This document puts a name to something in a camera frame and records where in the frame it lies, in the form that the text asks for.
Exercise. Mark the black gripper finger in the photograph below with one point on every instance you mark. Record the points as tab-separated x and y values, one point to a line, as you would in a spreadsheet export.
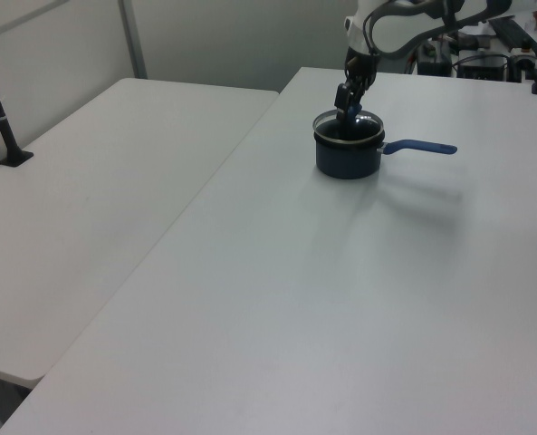
357	96
342	102

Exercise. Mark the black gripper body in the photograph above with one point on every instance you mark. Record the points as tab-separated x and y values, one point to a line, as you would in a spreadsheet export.
361	68

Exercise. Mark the glass lid with blue knob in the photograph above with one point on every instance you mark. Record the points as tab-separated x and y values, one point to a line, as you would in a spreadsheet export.
363	131

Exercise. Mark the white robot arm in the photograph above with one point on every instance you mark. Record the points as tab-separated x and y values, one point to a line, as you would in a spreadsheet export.
390	31

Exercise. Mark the dark blue saucepan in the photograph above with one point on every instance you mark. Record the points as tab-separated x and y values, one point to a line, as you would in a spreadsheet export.
345	163

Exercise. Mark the small black box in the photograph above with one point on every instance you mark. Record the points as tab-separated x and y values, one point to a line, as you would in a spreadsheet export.
435	65

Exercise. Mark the black electronics box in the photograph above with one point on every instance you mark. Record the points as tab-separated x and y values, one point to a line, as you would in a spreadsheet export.
481	68

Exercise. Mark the black keyboard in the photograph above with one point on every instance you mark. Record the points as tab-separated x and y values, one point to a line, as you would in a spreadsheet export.
514	34

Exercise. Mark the white side table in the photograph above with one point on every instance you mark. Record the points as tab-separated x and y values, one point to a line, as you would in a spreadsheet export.
82	195

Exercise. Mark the grey partition corner post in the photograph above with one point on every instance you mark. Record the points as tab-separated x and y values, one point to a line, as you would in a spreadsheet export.
134	41

